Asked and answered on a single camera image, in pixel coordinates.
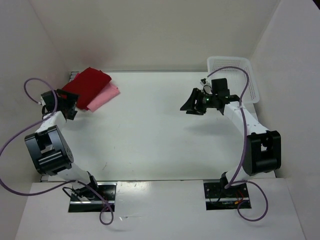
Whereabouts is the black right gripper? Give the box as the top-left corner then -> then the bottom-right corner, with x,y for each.
180,87 -> 218,115

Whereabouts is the dark red t shirt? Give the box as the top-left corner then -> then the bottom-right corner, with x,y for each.
62,67 -> 112,110

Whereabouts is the light pink t shirt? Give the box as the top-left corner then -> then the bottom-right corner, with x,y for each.
86,82 -> 120,112

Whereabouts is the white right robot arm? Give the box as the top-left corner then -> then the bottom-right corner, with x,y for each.
180,88 -> 282,197

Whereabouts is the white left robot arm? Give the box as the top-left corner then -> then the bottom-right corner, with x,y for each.
24,89 -> 100,201

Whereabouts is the white plastic basket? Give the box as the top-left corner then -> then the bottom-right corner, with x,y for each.
207,56 -> 260,104

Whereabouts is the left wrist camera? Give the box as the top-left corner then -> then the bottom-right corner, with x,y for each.
41,91 -> 56,116

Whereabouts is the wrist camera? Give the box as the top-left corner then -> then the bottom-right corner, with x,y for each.
211,78 -> 230,97
41,91 -> 56,116

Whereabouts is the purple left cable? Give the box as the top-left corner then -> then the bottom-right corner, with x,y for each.
0,78 -> 115,225

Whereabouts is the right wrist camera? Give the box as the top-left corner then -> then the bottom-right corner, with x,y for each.
211,78 -> 230,97

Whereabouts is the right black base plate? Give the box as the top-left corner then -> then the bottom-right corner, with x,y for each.
203,181 -> 252,211

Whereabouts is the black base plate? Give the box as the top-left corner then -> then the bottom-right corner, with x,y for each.
203,181 -> 252,211
64,182 -> 117,213

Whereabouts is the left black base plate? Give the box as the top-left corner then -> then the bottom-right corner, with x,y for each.
64,182 -> 117,213

